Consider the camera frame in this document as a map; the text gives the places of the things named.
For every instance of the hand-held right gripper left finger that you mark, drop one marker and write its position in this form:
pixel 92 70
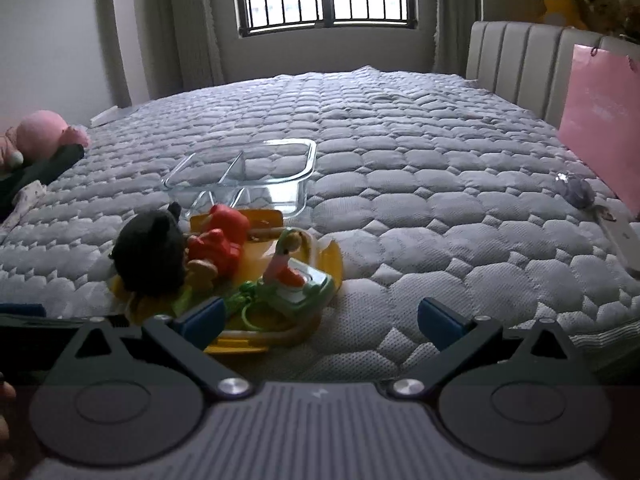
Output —
pixel 205 320

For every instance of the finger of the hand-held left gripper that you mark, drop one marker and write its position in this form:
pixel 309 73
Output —
pixel 20 310

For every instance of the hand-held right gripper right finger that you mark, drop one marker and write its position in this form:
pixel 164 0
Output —
pixel 440 322

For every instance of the red toy figure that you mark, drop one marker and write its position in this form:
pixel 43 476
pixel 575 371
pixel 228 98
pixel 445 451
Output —
pixel 220 240

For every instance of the black plush toy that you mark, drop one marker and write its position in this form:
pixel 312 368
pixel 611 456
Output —
pixel 150 250

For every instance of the green figurine toy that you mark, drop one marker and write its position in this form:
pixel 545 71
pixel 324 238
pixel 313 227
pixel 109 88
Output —
pixel 295 295

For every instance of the yellow container lid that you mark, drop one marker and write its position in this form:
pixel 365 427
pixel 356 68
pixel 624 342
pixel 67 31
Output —
pixel 330 260

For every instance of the clear glass divided container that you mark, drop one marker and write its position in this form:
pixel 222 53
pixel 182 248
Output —
pixel 280 180

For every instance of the person's left hand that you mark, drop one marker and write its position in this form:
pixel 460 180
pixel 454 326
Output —
pixel 5 389

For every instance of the patterned white cloth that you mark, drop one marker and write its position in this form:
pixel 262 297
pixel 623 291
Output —
pixel 27 197

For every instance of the black cloth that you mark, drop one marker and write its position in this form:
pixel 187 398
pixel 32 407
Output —
pixel 45 167

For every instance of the grey quilted bed mattress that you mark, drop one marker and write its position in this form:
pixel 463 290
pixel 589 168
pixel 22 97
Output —
pixel 425 160

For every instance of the pink plush toy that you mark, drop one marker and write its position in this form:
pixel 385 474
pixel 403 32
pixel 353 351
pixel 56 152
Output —
pixel 40 132

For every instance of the small grey crumpled object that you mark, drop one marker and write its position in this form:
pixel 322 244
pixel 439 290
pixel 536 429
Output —
pixel 577 190

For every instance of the white paper sheet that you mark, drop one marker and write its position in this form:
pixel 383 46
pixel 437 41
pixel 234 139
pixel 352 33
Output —
pixel 107 116

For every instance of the pink paper bag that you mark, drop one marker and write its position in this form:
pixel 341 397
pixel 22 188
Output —
pixel 600 110

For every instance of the beige padded headboard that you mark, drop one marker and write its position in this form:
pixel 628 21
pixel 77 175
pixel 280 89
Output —
pixel 515 60

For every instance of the grey curtain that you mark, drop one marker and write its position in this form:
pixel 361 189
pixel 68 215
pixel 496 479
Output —
pixel 457 15
pixel 190 20

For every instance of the yellow plush toy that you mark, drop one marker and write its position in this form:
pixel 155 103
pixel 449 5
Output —
pixel 560 7

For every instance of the brown plush toy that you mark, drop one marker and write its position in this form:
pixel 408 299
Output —
pixel 607 12

